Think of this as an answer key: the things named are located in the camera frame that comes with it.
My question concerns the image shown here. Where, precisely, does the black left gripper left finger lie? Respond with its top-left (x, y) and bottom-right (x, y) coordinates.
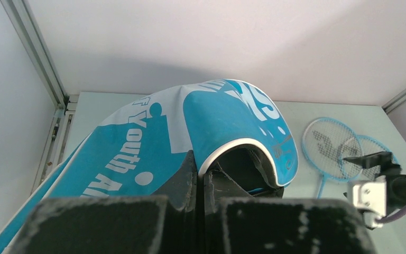
top-left (8, 151), bottom-right (198, 253)

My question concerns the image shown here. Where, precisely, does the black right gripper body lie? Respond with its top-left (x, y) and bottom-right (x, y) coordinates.
top-left (378, 163), bottom-right (406, 214)

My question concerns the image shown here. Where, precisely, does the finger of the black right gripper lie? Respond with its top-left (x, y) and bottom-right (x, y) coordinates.
top-left (343, 151), bottom-right (394, 170)

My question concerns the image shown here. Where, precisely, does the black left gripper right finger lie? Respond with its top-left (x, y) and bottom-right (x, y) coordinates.
top-left (204, 170), bottom-right (376, 253)

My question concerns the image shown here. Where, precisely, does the blue racket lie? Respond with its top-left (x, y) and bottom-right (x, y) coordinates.
top-left (301, 117), bottom-right (364, 198)
top-left (357, 135), bottom-right (391, 180)

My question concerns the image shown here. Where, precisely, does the blue racket bag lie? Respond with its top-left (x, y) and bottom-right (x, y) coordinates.
top-left (0, 79), bottom-right (298, 253)

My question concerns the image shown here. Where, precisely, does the aluminium frame post left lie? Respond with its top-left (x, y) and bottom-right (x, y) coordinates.
top-left (1, 0), bottom-right (78, 193)

